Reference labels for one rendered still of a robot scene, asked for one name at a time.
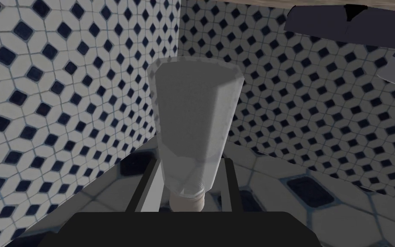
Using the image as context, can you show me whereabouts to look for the clear grey bottle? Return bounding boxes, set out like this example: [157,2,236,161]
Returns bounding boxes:
[146,56,245,212]

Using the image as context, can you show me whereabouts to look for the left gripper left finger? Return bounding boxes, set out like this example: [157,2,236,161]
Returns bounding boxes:
[125,159,166,213]

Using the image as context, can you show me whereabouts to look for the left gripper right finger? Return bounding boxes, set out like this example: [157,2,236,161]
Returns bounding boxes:
[210,157,244,213]

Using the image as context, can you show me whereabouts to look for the dark blue cabinet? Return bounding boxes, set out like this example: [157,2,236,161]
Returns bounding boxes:
[283,4,395,90]

